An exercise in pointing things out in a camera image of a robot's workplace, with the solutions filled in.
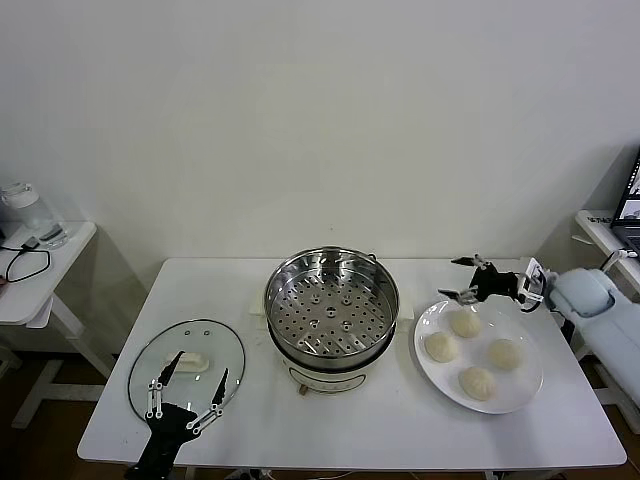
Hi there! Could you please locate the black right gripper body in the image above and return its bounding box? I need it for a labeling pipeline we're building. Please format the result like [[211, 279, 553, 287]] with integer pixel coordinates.
[[468, 263, 522, 304]]

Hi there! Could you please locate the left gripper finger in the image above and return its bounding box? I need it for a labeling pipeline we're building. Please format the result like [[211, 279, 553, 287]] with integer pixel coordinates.
[[144, 349, 187, 421], [185, 367, 230, 437]]

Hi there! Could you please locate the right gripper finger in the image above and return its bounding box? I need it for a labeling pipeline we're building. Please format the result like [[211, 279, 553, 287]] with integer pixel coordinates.
[[437, 285, 484, 306], [450, 254, 494, 272]]

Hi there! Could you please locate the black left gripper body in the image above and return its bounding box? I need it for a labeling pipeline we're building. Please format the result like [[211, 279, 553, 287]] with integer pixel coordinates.
[[124, 402, 199, 480]]

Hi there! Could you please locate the white steamed baozi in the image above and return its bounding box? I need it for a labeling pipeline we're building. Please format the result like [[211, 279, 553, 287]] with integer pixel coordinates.
[[458, 366, 498, 402], [424, 331, 460, 363], [449, 310, 483, 340], [487, 338, 525, 371]]

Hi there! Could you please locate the glass lid with cream handle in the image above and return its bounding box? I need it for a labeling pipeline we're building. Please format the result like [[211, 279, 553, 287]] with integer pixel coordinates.
[[128, 318, 246, 417]]

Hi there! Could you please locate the stainless steel steamer basket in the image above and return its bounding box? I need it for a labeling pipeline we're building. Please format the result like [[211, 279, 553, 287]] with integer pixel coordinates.
[[263, 245, 400, 357]]

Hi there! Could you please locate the cream electric cooker pot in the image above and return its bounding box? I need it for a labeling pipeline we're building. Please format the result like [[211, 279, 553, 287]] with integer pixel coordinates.
[[248, 287, 415, 397]]

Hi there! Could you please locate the white round plate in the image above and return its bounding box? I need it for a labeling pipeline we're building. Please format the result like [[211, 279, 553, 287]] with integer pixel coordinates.
[[412, 298, 545, 415]]

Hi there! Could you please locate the white laptop desk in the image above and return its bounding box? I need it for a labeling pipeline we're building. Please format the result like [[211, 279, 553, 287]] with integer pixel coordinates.
[[569, 208, 640, 431]]

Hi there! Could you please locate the white side table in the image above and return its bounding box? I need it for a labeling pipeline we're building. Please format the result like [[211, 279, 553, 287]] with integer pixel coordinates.
[[0, 221, 119, 430]]

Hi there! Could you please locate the dark grey laptop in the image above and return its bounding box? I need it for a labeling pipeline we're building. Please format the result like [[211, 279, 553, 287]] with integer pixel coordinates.
[[608, 144, 640, 256]]

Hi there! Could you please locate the clear water bottle white cap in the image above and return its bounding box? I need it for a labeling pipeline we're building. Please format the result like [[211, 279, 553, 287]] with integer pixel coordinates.
[[0, 182, 69, 250]]

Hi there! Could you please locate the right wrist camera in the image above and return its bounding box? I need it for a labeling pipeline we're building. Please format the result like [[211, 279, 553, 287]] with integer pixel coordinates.
[[517, 257, 549, 312]]

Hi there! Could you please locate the white laptop charger cable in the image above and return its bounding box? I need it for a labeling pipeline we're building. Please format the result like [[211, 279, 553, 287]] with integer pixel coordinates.
[[601, 248, 640, 274]]

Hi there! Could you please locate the black cable with adapter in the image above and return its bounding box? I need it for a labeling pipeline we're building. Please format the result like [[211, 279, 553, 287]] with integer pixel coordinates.
[[0, 238, 52, 283]]

